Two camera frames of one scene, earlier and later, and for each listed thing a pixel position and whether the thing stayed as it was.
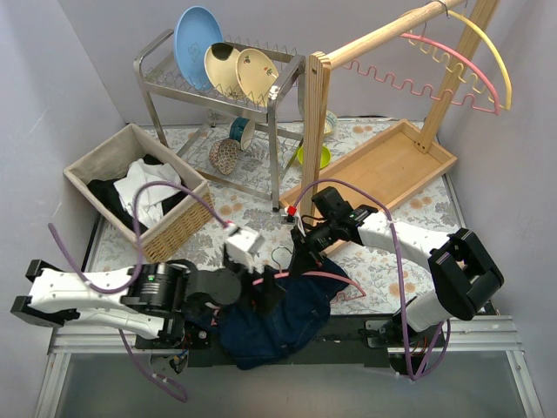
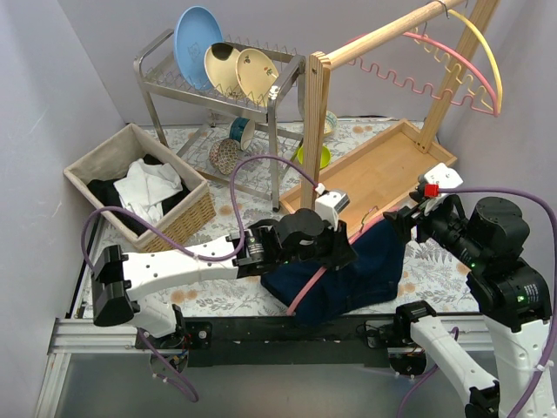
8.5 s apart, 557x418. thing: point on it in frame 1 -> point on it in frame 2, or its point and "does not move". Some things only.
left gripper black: x=265 y=287 -> x=340 y=243
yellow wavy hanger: x=459 y=70 -> x=473 y=88
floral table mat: x=256 y=228 does not move
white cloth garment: x=150 y=198 does not move
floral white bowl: x=330 y=122 does not move
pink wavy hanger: x=358 y=290 -> x=351 y=239
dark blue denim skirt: x=254 y=340 -> x=370 y=278
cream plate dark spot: x=220 y=60 does not move
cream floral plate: x=256 y=73 does not move
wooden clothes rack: x=337 y=201 does not move
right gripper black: x=302 y=244 -> x=412 y=216
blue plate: x=197 y=29 does not move
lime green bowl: x=325 y=156 does not move
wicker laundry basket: x=150 y=198 does not move
